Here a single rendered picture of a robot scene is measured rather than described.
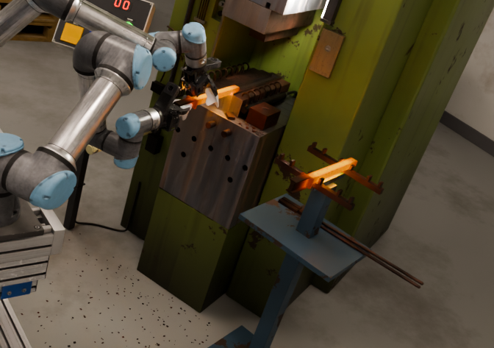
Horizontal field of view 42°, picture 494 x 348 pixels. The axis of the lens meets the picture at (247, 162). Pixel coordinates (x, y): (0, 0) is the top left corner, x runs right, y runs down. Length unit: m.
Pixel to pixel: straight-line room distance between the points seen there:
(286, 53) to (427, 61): 0.62
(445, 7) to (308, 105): 0.69
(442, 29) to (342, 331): 1.46
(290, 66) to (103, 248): 1.24
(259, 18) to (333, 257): 0.92
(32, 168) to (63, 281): 1.31
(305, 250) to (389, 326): 1.25
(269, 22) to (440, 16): 0.75
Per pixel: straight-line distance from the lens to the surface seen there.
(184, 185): 2.75
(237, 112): 2.58
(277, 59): 3.00
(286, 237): 2.26
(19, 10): 2.21
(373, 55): 2.45
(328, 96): 2.54
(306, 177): 2.05
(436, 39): 2.83
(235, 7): 2.52
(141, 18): 2.70
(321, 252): 2.25
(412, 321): 3.51
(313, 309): 3.25
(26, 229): 1.86
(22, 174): 1.72
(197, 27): 2.18
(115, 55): 1.85
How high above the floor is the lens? 1.93
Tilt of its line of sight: 27 degrees down
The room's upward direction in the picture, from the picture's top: 19 degrees clockwise
